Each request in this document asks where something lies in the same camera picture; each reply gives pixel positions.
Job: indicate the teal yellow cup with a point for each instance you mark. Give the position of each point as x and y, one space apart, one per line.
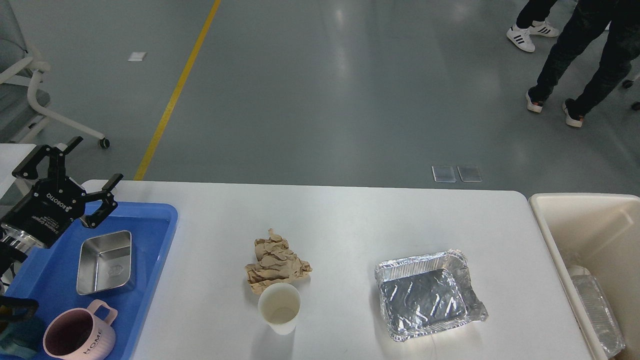
21 340

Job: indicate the blue plastic tray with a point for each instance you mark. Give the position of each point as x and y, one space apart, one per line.
50 275

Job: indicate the clear floor plate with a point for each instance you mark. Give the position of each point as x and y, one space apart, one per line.
444 174
469 173

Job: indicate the person with white sneakers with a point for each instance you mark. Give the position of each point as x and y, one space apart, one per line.
532 20

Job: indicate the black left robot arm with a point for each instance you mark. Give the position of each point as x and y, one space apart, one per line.
44 162

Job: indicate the pink HOME mug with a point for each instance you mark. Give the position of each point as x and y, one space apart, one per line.
82 333

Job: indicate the clear floor plate left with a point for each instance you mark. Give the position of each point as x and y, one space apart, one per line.
444 174

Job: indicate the aluminium foil tray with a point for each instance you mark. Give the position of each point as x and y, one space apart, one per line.
427 294

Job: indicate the beige plastic bin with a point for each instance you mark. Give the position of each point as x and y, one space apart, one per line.
601 233

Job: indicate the white side table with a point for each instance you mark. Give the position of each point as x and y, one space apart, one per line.
11 155

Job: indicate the clear floor plate right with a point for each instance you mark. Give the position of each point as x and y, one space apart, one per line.
469 173

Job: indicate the stainless steel rectangular container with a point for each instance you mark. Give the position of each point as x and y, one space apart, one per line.
106 265

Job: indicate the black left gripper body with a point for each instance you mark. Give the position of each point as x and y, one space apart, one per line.
41 217

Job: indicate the crumpled brown paper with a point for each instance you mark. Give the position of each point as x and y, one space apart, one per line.
275 263

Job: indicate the white paper cup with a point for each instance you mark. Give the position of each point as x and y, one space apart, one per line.
279 306

